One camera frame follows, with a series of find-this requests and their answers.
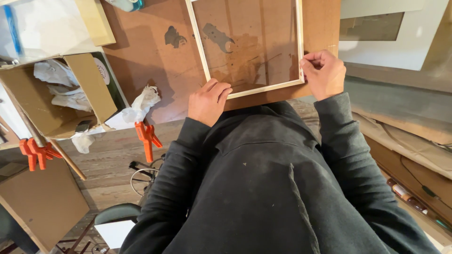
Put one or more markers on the person's right hand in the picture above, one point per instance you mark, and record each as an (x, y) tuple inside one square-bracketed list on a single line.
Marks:
[(328, 77)]

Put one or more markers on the person's left hand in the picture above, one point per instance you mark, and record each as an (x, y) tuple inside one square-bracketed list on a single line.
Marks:
[(204, 105)]

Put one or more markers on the person's left fingers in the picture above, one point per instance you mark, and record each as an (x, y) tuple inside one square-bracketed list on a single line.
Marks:
[(219, 90)]

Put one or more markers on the light wooden picture frame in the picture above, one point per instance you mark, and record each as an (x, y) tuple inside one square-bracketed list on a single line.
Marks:
[(204, 53)]

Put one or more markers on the crumpled white cloth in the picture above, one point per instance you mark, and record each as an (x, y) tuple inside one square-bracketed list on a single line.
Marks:
[(141, 105)]

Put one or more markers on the orange spring clamp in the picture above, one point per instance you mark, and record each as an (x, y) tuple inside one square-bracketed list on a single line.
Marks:
[(27, 155), (46, 153), (145, 137)]

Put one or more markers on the black hooded sweatshirt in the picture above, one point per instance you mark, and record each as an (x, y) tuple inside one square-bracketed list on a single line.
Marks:
[(254, 183)]

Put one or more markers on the dark green labelled box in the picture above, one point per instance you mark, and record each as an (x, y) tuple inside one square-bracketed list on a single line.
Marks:
[(109, 84)]

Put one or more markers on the teal glass bottle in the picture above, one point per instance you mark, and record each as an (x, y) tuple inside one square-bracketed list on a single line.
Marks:
[(129, 4)]

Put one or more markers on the open cardboard box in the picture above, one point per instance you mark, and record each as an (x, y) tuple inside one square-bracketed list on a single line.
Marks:
[(88, 81)]

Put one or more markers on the pale wooden board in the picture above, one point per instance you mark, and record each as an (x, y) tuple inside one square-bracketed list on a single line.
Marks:
[(95, 21)]

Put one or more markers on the crumpled white papers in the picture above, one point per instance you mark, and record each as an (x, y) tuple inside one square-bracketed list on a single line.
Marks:
[(60, 84)]

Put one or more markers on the green stool seat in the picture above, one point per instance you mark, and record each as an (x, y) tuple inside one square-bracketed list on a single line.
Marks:
[(116, 213)]

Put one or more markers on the long wooden rod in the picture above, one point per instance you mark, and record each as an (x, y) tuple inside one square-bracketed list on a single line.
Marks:
[(67, 158)]

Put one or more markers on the white paper sheet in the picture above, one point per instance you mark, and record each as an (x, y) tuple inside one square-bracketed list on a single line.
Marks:
[(114, 232)]

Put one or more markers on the clear plastic sheet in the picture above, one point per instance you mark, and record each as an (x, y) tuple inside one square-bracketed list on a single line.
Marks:
[(46, 28)]

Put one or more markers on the wooden shelf with supplies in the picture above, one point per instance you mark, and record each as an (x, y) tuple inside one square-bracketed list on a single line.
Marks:
[(406, 141)]

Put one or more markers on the white mat board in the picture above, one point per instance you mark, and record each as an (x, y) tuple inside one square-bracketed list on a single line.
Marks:
[(416, 49)]

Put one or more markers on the flat cardboard sheet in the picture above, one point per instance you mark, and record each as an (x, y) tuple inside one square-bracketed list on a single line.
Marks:
[(39, 204)]

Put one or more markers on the brown glass bottles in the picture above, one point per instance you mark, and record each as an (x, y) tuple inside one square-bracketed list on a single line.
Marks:
[(406, 195)]

